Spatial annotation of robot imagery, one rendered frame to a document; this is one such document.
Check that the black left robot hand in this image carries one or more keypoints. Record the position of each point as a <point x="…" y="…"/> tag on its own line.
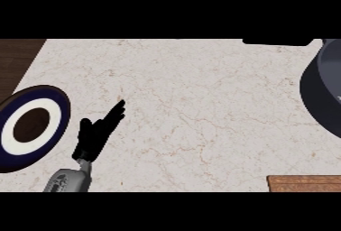
<point x="95" y="135"/>

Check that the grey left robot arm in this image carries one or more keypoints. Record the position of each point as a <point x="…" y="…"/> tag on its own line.
<point x="72" y="180"/>

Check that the wooden cutting board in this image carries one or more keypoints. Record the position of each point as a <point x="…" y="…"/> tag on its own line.
<point x="305" y="183"/>

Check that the dark grey pot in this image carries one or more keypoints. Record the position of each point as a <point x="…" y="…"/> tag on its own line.
<point x="323" y="90"/>

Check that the blue and white plate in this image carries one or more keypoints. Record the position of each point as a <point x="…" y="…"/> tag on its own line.
<point x="32" y="127"/>

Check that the black appliance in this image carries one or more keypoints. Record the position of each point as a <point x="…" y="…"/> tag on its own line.
<point x="278" y="41"/>

